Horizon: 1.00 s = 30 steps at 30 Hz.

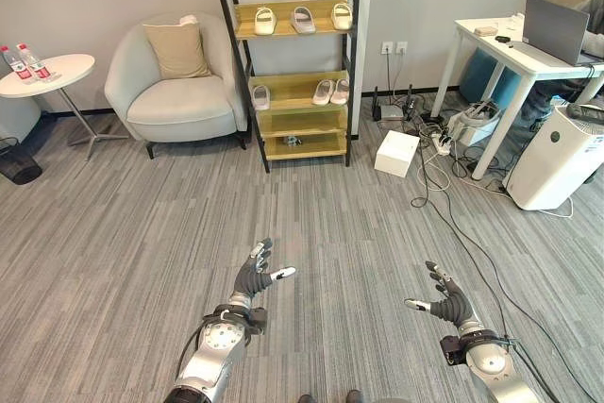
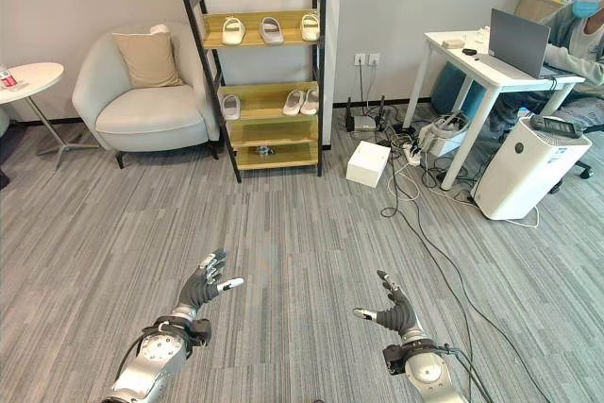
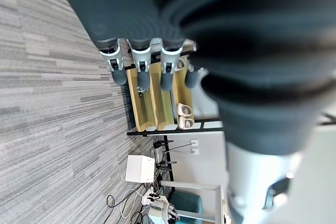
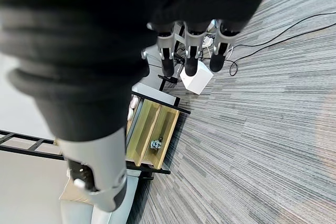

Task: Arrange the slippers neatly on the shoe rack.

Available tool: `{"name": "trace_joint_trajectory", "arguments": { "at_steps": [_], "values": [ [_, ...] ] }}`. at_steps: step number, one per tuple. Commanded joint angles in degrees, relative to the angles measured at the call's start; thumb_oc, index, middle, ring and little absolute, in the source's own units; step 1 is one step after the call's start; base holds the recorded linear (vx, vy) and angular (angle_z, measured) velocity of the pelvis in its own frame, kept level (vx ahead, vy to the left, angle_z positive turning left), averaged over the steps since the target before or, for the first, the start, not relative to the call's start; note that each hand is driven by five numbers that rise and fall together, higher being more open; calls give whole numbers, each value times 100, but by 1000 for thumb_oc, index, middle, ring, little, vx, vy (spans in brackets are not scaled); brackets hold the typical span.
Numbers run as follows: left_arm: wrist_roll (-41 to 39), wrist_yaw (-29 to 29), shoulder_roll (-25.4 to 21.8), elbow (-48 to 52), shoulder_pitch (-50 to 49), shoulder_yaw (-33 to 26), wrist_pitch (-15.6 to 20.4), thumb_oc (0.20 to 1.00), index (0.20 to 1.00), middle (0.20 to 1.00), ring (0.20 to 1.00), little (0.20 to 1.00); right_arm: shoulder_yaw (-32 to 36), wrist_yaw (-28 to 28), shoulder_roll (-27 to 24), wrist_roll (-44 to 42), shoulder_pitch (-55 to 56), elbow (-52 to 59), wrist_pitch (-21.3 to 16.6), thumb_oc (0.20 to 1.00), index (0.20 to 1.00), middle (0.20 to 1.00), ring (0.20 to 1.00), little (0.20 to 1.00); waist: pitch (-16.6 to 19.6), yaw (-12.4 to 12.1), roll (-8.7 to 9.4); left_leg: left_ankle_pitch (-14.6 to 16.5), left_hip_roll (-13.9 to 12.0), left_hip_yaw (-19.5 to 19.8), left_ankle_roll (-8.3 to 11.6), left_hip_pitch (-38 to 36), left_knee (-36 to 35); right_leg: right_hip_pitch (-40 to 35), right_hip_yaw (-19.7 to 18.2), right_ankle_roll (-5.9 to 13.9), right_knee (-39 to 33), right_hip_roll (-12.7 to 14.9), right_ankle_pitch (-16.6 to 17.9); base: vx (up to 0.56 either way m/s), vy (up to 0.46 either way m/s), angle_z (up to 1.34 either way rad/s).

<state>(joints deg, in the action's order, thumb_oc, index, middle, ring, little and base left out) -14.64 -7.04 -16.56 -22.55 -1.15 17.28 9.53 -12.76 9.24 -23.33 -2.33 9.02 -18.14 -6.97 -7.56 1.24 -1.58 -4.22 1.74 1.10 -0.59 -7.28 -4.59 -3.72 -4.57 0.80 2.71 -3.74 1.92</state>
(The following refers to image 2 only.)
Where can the wall power socket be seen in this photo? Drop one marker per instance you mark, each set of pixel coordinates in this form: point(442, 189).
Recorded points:
point(359, 59)
point(374, 59)

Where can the white air purifier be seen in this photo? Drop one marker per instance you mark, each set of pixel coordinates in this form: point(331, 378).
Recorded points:
point(528, 169)

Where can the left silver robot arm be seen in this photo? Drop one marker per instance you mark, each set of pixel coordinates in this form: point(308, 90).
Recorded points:
point(151, 358)

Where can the black antenna router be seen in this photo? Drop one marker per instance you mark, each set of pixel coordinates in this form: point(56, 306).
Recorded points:
point(365, 120)

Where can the white power strip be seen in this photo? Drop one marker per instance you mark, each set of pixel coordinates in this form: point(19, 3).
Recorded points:
point(411, 153)

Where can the white cardboard box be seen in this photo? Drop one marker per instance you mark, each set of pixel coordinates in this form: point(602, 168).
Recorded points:
point(368, 162)

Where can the small dark object on shelf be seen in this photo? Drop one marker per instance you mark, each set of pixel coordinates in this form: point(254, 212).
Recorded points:
point(265, 150)

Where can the blue round stool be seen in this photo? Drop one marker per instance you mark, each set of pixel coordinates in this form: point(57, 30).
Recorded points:
point(455, 89)

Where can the silver laptop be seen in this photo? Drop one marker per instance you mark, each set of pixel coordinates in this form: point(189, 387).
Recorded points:
point(521, 46)

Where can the white desk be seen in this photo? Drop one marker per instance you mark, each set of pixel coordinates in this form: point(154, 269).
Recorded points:
point(481, 77)

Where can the grey slipper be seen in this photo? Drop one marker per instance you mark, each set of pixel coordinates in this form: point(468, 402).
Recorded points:
point(272, 31)
point(230, 107)

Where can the small white box on desk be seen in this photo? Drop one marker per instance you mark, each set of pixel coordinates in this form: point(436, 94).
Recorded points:
point(452, 43)

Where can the black frame wooden shoe rack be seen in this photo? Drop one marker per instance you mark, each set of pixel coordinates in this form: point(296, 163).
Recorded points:
point(264, 91)

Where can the white slipper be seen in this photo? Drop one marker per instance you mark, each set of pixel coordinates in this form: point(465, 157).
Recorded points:
point(293, 102)
point(310, 102)
point(309, 28)
point(233, 30)

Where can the round white side table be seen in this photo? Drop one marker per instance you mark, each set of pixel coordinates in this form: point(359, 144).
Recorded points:
point(28, 84)

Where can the white armchair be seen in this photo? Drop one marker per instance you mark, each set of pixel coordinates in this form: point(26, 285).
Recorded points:
point(141, 110)

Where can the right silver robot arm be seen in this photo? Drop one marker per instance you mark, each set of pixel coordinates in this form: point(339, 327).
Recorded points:
point(427, 365)

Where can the beige cushion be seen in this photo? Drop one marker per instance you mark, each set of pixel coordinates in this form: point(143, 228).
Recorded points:
point(148, 61)

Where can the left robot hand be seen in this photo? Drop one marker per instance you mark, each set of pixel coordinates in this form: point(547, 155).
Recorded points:
point(198, 287)

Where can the black small device on desk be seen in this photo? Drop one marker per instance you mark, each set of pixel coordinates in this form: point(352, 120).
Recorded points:
point(469, 52)

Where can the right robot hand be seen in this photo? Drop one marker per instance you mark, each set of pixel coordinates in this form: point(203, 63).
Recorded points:
point(395, 309)

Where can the person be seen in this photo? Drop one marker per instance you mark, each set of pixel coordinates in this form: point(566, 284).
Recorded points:
point(566, 44)

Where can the red white item on table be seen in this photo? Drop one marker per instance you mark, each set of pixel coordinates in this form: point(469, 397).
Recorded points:
point(6, 78)

